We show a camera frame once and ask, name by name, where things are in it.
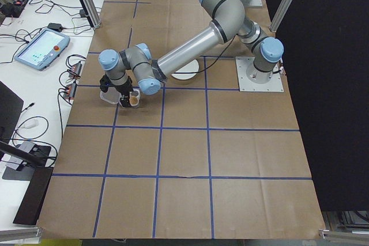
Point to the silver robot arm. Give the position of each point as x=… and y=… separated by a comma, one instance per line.
x=187, y=50

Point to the white four-hole egg tray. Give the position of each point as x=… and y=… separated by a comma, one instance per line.
x=137, y=92

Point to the white round plate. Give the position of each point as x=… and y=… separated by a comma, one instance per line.
x=188, y=71

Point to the clear plastic tray lid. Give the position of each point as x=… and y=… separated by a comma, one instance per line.
x=109, y=97

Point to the black orange usb hub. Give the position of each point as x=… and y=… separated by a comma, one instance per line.
x=75, y=68
x=71, y=90

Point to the black power adapter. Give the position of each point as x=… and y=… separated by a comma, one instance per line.
x=83, y=13
x=56, y=26

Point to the white work desk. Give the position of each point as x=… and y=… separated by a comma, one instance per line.
x=37, y=90

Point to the blue robot teach pendant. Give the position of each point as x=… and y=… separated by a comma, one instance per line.
x=37, y=50

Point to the white computer mouse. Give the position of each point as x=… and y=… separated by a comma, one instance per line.
x=31, y=124

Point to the black monitor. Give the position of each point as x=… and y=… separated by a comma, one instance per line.
x=10, y=107

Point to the black slanted bar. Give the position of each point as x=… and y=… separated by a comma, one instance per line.
x=17, y=153

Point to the grey monitor stand base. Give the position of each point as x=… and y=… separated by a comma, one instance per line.
x=14, y=174

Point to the black power strip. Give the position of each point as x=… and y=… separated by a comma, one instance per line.
x=21, y=2

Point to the dark brown board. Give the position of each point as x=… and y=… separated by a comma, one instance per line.
x=31, y=200

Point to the black device box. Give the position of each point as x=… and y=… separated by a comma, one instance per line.
x=11, y=11

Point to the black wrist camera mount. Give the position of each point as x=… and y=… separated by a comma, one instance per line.
x=103, y=83

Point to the aluminium table frame rail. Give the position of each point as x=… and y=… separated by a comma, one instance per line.
x=346, y=234
x=20, y=233

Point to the aluminium frame post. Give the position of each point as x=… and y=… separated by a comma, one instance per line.
x=285, y=1

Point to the black frame cover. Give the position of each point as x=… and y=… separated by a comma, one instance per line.
x=331, y=84

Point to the metal frame bars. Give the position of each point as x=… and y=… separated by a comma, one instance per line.
x=351, y=220

